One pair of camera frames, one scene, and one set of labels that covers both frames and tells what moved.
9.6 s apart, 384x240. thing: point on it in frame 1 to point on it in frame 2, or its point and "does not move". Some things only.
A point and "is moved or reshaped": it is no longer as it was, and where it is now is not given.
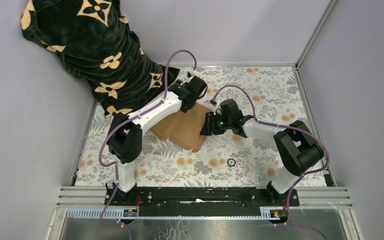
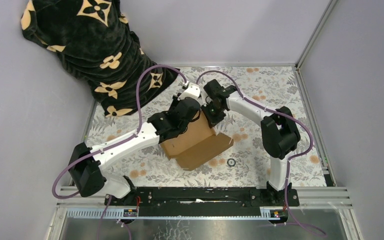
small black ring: (231, 165) does not move
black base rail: (201, 201) does not move
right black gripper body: (221, 123) to (213, 114)
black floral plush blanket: (95, 41) does not move
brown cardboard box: (182, 128) is moved or reshaped
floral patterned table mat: (271, 94) does not move
